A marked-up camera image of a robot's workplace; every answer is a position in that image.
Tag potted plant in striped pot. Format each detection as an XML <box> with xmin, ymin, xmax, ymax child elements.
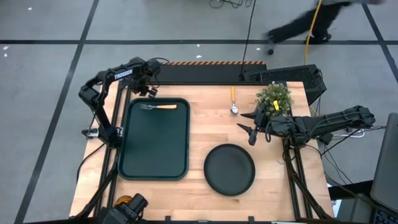
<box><xmin>254</xmin><ymin>81</ymin><xmax>295</xmax><ymax>121</ymax></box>

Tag dark keyboard with blue keys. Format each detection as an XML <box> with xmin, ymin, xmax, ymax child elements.
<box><xmin>373</xmin><ymin>208</ymin><xmax>398</xmax><ymax>224</ymax></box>

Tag fork with yellow handle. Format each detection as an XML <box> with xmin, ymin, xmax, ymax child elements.
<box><xmin>139</xmin><ymin>103</ymin><xmax>178</xmax><ymax>111</ymax></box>

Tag dark grey round plate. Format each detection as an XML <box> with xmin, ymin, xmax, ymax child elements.
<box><xmin>203</xmin><ymin>143</ymin><xmax>256</xmax><ymax>197</ymax></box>

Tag thin black floor cable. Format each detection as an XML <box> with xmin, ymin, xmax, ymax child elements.
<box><xmin>238</xmin><ymin>0</ymin><xmax>257</xmax><ymax>80</ymax></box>

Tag amber ribbed glass cup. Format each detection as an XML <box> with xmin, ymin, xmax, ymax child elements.
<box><xmin>114</xmin><ymin>195</ymin><xmax>133</xmax><ymax>208</ymax></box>

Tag tangled black cables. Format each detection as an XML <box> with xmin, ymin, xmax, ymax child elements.
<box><xmin>208</xmin><ymin>0</ymin><xmax>253</xmax><ymax>9</ymax></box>

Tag white power cable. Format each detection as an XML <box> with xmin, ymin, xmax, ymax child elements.
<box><xmin>332</xmin><ymin>128</ymin><xmax>365</xmax><ymax>139</ymax></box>

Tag black aluminium table frame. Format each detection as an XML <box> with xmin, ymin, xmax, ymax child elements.
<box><xmin>74</xmin><ymin>79</ymin><xmax>335</xmax><ymax>224</ymax></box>

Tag spoon with yellow handle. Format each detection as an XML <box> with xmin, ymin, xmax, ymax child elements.
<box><xmin>229</xmin><ymin>86</ymin><xmax>239</xmax><ymax>115</ymax></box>

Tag yellow power cable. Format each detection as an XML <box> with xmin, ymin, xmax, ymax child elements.
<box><xmin>303</xmin><ymin>0</ymin><xmax>323</xmax><ymax>66</ymax></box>

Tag person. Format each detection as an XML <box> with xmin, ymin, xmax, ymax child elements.
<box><xmin>266</xmin><ymin>0</ymin><xmax>386</xmax><ymax>56</ymax></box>

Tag black perforated computer case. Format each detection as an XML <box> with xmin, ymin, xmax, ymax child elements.
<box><xmin>244</xmin><ymin>64</ymin><xmax>328</xmax><ymax>102</ymax></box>

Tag black ramp with hazard stripe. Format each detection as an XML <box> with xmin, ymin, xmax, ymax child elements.
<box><xmin>136</xmin><ymin>61</ymin><xmax>268</xmax><ymax>83</ymax></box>

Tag dark green plastic tray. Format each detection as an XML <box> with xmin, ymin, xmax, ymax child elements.
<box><xmin>117</xmin><ymin>97</ymin><xmax>191</xmax><ymax>181</ymax></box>

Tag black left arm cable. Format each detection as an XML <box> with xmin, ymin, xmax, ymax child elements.
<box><xmin>76</xmin><ymin>142</ymin><xmax>107</xmax><ymax>185</ymax></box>

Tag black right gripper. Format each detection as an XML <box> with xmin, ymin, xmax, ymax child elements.
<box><xmin>236</xmin><ymin>105</ymin><xmax>272</xmax><ymax>147</ymax></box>

